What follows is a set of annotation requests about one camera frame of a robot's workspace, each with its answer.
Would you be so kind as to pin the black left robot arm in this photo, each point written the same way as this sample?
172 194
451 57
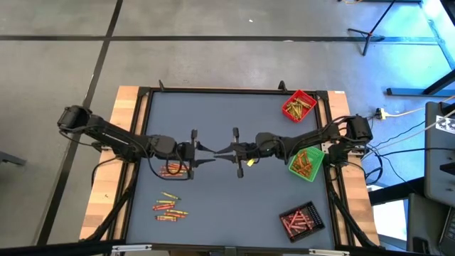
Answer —
106 133

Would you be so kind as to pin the black tripod stand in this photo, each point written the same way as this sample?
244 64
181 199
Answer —
369 35

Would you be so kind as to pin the grey equipment cabinet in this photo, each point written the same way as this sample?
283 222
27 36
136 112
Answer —
439 170

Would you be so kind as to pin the black floor beam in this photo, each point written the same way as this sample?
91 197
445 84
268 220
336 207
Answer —
394 193

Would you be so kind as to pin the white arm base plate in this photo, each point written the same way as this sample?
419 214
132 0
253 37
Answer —
325 146

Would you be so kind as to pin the black frame bracket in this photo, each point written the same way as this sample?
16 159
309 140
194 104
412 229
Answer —
161 86
282 86

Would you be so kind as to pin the white power strip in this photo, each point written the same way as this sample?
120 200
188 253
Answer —
380 113

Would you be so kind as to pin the white fiducial marker sheet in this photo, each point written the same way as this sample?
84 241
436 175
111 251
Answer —
446 124

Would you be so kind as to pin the metal rig base frame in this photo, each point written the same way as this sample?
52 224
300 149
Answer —
409 91

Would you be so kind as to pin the black table frame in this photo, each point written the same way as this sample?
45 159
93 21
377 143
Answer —
231 90

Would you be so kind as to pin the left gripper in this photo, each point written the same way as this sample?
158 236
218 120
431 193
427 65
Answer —
167 146

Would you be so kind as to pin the grey table mat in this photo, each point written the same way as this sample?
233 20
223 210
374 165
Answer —
231 206

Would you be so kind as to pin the red plastic basket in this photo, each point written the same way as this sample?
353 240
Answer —
300 94

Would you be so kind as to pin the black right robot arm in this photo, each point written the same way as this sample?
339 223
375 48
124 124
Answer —
320 137

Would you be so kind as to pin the green plastic basket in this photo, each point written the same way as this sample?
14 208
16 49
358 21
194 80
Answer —
318 156

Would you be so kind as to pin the black plastic basket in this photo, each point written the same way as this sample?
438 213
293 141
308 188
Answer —
302 239

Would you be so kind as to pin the grey equipment box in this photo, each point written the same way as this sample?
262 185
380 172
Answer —
423 227

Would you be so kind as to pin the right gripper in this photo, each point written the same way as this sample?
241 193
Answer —
263 145

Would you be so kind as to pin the grey metal foot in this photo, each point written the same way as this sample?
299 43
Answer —
10 158

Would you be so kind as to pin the silver aluminium bracket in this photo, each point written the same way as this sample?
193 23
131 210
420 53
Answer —
131 248
328 252

